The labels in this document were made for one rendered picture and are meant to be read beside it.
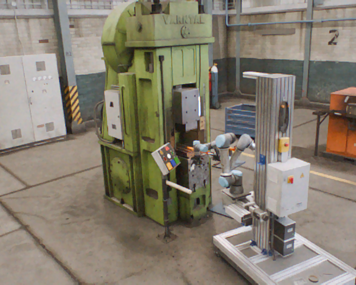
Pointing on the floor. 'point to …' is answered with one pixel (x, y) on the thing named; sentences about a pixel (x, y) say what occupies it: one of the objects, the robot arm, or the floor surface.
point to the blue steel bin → (240, 119)
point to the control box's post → (165, 203)
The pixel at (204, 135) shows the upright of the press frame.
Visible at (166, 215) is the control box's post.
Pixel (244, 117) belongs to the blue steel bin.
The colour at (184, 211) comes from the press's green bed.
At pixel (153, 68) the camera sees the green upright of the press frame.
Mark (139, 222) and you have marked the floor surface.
